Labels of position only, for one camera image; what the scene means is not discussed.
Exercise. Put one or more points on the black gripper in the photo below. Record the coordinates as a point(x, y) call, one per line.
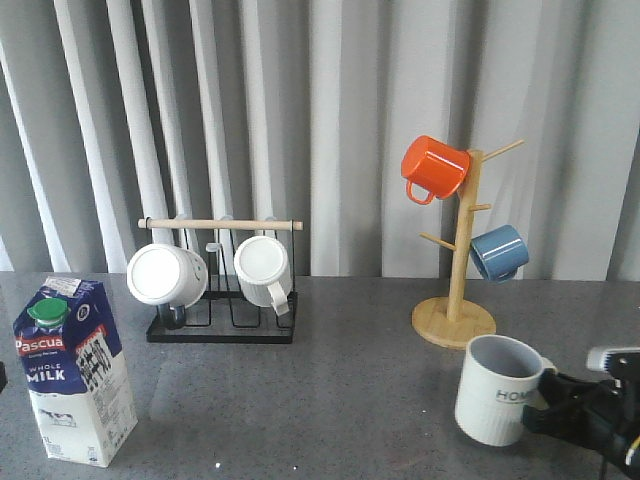
point(618, 405)

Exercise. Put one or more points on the white HOME mug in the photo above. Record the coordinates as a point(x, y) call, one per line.
point(500, 376)

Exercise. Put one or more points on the Pascual whole milk carton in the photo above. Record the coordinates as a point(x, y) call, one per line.
point(75, 369)

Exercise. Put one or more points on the wooden mug tree stand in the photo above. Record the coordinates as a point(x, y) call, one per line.
point(452, 321)

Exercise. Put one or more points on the blue enamel mug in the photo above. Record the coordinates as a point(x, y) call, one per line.
point(498, 254)

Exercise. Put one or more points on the orange enamel mug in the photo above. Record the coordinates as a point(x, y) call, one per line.
point(433, 169)

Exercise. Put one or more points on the white ribbed mug on rack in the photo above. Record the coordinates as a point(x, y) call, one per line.
point(262, 267)

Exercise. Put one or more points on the black metal mug rack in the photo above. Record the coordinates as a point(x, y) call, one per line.
point(223, 314)

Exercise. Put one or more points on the white round mug on rack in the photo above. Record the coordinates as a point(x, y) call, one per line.
point(166, 274)

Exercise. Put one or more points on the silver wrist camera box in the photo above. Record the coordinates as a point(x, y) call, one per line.
point(618, 361)

